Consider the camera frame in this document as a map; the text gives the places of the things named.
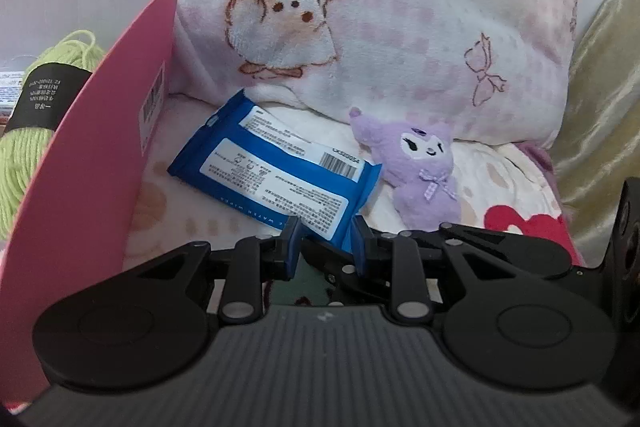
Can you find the white tissue pack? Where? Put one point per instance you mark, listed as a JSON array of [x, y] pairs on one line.
[[7, 92]]

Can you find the blue wet wipes pack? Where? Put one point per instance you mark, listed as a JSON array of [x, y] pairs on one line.
[[260, 157]]

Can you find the green yarn skein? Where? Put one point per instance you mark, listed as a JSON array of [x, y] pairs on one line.
[[20, 167]]

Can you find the pink cardboard box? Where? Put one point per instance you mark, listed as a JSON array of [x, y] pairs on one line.
[[100, 147]]

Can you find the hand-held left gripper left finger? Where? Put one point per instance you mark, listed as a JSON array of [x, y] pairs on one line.
[[292, 252]]

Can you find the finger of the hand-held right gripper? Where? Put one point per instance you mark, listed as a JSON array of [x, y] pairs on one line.
[[325, 262], [455, 229]]

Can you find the pink checked cartoon pillow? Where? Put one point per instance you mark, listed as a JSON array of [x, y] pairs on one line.
[[400, 32]]

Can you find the gold satin curtain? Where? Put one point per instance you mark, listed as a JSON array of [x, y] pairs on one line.
[[600, 117]]

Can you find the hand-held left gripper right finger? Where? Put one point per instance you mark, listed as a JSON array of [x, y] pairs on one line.
[[359, 252]]

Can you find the purple plush toy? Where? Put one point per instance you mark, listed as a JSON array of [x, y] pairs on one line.
[[425, 187]]

